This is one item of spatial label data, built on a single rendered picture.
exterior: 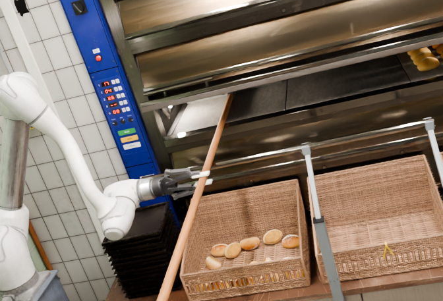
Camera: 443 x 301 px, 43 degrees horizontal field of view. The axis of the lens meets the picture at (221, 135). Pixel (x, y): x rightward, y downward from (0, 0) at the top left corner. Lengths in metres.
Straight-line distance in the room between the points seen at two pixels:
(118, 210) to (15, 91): 0.57
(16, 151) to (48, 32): 0.67
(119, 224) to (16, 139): 0.54
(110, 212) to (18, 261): 0.39
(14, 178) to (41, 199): 0.79
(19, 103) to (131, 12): 0.75
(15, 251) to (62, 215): 0.92
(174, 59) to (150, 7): 0.26
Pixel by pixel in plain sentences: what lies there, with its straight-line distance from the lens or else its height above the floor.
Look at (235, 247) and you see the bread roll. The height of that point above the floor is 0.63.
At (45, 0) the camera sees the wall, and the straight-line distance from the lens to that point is 2.73.
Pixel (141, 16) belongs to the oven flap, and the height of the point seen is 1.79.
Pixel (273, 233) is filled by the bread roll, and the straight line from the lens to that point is 2.78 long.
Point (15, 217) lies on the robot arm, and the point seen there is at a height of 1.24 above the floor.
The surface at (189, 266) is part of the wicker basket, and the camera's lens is 2.66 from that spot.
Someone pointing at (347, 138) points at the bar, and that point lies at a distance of 2.28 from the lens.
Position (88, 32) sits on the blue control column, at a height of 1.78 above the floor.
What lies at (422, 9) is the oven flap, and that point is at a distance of 2.54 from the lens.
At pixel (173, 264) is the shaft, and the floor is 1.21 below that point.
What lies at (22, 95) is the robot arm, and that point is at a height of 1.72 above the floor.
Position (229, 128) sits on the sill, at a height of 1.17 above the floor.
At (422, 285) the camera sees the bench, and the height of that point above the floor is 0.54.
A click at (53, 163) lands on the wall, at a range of 3.02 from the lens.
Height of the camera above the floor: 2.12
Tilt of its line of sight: 21 degrees down
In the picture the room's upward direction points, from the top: 17 degrees counter-clockwise
